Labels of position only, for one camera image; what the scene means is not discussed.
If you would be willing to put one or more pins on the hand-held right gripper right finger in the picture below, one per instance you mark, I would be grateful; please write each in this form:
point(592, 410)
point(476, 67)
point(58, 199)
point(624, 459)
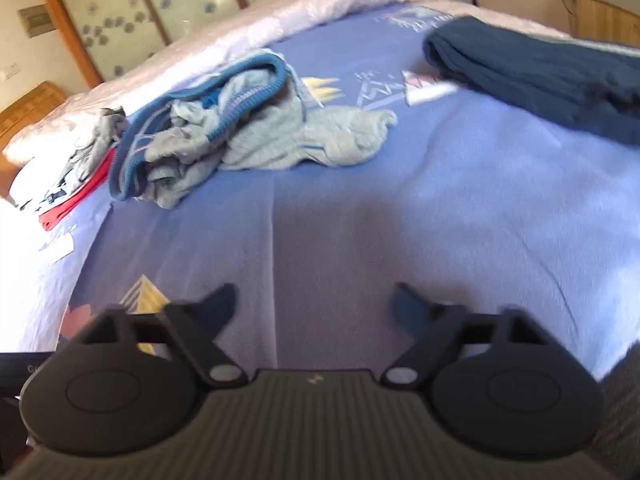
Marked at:
point(407, 310)

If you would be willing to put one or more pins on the navy blue garment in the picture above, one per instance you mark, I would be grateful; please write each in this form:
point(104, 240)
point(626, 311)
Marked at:
point(525, 75)

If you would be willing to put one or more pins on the white quilted pillow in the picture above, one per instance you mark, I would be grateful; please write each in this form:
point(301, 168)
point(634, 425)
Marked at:
point(225, 35)

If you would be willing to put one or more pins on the wooden headboard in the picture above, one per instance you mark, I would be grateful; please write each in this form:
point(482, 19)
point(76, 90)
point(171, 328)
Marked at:
point(30, 110)

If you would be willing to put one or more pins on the wooden wardrobe with glass panels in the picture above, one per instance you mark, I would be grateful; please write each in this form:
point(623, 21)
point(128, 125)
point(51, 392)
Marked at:
point(115, 20)

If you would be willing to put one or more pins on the white and red paper packet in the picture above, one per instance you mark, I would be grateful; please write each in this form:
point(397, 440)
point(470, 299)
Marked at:
point(425, 91)

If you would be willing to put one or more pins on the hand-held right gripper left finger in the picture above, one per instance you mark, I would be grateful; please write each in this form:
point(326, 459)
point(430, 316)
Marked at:
point(220, 307)

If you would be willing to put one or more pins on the wall control panel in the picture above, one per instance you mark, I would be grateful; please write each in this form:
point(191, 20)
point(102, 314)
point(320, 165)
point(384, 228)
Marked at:
point(35, 20)

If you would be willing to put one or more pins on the white wall switch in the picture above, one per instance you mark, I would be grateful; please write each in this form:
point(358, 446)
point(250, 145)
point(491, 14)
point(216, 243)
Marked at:
point(9, 71)

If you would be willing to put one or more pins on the blue printed blanket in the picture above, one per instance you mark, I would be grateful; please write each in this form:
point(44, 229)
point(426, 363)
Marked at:
point(350, 195)

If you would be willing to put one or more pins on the grey pants with blue waistband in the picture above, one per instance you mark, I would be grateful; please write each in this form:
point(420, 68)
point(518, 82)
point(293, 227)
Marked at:
point(270, 135)

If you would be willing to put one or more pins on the wooden cabinet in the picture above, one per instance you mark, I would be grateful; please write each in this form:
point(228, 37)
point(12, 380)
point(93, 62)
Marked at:
point(610, 15)

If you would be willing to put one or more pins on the folded grey clothes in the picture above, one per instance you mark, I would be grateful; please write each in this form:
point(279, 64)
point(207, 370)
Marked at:
point(85, 150)

